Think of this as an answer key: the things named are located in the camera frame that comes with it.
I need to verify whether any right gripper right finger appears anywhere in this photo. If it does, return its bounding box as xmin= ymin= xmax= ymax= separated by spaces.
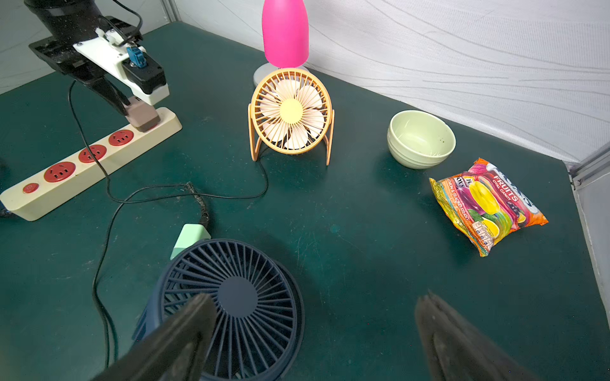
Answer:
xmin=415 ymin=292 xmax=538 ymax=380

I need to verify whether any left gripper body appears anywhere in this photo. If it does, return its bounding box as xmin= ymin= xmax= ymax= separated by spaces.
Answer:
xmin=30 ymin=16 xmax=143 ymax=114

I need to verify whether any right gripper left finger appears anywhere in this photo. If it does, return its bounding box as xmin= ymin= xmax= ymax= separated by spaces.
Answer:
xmin=95 ymin=294 xmax=217 ymax=380

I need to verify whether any pink USB power adapter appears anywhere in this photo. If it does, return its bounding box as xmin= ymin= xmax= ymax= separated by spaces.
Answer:
xmin=125 ymin=96 xmax=161 ymax=133

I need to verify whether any green USB power adapter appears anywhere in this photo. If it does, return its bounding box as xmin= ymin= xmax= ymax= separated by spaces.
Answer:
xmin=170 ymin=224 xmax=211 ymax=260

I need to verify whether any white red power strip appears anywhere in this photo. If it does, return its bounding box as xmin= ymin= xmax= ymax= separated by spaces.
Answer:
xmin=1 ymin=107 xmax=182 ymax=222

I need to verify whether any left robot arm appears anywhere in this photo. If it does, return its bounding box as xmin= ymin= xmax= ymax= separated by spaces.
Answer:
xmin=25 ymin=0 xmax=142 ymax=116

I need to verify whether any navy blue desk fan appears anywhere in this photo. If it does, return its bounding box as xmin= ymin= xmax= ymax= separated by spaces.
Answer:
xmin=132 ymin=239 xmax=304 ymax=380

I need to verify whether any orange desk fan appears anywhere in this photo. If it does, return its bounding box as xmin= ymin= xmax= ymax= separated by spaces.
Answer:
xmin=248 ymin=68 xmax=335 ymax=165

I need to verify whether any colourful snack bag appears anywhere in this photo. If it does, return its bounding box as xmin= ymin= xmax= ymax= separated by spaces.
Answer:
xmin=429 ymin=158 xmax=548 ymax=257

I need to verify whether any green bowl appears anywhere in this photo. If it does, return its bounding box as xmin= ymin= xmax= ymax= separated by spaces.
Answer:
xmin=387 ymin=110 xmax=457 ymax=170

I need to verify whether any pink plastic goblet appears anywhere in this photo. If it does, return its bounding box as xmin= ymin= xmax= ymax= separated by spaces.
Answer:
xmin=262 ymin=0 xmax=309 ymax=68

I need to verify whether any black blue fan cable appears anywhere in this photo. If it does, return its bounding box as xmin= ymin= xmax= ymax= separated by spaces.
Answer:
xmin=91 ymin=180 xmax=211 ymax=370

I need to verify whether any black orange fan cable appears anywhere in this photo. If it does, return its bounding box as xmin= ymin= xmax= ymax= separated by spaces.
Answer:
xmin=67 ymin=78 xmax=270 ymax=206

